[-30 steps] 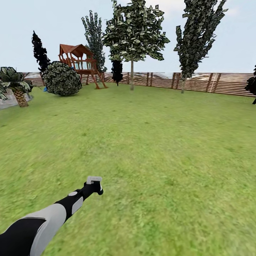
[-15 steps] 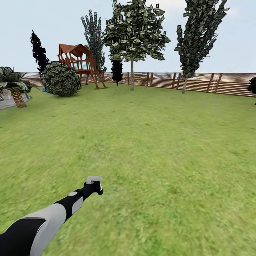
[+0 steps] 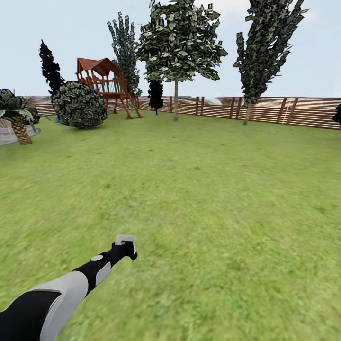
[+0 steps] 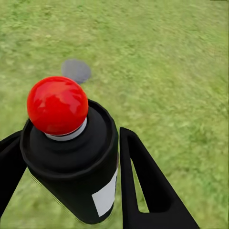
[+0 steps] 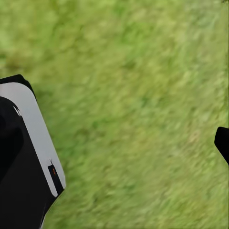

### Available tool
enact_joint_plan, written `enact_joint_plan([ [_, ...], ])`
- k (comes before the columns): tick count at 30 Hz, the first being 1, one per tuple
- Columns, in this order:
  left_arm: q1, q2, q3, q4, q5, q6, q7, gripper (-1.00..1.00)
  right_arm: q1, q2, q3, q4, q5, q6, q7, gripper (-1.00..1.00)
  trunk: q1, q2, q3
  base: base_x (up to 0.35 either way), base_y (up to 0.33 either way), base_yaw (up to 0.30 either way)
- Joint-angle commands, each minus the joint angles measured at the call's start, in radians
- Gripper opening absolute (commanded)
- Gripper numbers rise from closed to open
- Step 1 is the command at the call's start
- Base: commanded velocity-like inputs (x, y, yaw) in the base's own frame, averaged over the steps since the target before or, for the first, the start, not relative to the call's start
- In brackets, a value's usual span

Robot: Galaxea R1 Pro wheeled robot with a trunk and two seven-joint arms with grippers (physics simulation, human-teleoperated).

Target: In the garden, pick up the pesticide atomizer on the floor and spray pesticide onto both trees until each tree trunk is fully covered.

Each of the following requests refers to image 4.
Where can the pesticide atomizer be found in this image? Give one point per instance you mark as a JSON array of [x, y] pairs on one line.
[[71, 144]]

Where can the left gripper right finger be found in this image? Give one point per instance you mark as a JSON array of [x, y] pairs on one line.
[[166, 210]]

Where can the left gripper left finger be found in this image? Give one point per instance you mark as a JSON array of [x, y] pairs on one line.
[[12, 167]]

